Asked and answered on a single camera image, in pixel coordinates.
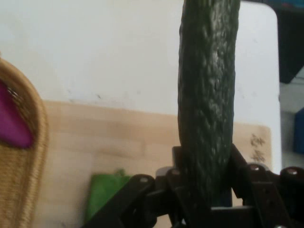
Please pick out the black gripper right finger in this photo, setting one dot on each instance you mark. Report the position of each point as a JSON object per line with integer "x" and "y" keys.
{"x": 268, "y": 194}

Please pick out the blue box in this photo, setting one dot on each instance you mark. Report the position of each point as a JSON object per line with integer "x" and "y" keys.
{"x": 299, "y": 133}

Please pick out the green bell pepper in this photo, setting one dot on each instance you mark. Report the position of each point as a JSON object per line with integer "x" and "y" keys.
{"x": 104, "y": 190}

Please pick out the woven wicker basket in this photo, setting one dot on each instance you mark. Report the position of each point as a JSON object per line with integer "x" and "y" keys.
{"x": 26, "y": 185}

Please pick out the dark green cucumber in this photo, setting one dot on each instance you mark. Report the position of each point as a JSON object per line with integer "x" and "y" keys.
{"x": 209, "y": 95}

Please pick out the light wooden cutting board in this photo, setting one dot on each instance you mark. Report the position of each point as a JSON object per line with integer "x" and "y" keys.
{"x": 107, "y": 137}

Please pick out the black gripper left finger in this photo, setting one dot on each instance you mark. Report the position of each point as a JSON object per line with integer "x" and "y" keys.
{"x": 142, "y": 202}

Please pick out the black box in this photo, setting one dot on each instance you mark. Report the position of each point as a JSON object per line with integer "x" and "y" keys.
{"x": 292, "y": 40}

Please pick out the purple eggplant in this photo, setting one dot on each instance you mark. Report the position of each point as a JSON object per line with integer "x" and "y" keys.
{"x": 10, "y": 123}

